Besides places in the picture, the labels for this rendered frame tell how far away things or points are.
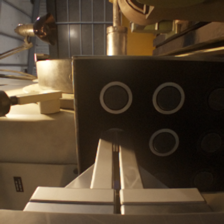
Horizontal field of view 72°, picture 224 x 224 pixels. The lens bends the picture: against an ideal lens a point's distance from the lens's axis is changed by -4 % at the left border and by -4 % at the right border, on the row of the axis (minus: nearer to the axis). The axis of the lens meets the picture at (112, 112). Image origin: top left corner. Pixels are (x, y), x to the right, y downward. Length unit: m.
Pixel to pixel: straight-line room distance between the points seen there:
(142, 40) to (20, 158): 2.56
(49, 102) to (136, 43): 2.47
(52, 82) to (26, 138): 0.18
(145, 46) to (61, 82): 2.39
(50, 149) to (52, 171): 0.04
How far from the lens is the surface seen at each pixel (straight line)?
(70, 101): 0.34
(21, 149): 0.34
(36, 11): 15.17
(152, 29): 0.88
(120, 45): 0.61
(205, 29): 0.67
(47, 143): 0.31
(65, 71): 0.40
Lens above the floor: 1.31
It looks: level
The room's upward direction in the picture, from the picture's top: 89 degrees counter-clockwise
